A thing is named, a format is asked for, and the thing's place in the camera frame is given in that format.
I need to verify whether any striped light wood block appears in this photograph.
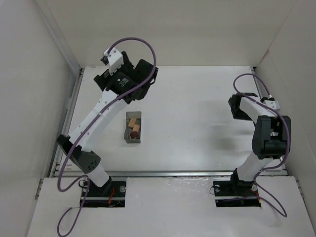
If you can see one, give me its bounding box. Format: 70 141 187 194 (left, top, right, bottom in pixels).
128 117 137 128

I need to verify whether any plain light wood block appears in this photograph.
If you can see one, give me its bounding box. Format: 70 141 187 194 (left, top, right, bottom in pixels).
132 124 140 133

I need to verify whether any smoky transparent plastic bin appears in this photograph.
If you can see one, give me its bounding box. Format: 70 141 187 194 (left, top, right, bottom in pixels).
124 111 142 144

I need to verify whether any dark red wood block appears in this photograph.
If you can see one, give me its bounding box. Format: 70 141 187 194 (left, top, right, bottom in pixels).
130 131 139 139

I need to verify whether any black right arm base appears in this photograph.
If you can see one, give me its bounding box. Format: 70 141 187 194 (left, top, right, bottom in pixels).
212 180 261 207

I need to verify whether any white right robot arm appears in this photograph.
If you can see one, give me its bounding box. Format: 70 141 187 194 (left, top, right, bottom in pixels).
228 93 291 196

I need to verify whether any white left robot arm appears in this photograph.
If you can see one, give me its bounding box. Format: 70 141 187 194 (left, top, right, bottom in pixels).
57 49 158 193

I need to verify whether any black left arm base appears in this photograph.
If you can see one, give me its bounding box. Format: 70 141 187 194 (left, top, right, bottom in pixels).
78 180 127 208

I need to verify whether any aluminium rail right edge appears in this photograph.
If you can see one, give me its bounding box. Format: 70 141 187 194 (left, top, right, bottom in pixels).
250 67 267 99

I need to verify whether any aluminium rail edge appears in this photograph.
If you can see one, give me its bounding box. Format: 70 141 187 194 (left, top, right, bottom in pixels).
54 169 288 177
250 67 267 99
46 68 84 178

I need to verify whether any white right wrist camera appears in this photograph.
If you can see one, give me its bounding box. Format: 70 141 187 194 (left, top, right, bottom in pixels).
261 96 281 111

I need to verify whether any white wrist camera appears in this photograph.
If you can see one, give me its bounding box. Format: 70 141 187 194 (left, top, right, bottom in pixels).
100 47 124 75
261 96 281 111

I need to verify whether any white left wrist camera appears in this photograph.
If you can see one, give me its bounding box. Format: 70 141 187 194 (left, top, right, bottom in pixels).
100 47 124 75

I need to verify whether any aluminium rail left edge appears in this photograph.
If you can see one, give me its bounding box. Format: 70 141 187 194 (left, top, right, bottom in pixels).
46 68 84 178

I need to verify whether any aluminium rail front edge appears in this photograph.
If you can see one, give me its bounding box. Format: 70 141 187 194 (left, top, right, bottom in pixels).
54 169 288 177

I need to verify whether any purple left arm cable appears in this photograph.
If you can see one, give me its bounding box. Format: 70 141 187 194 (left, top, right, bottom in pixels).
56 37 158 235

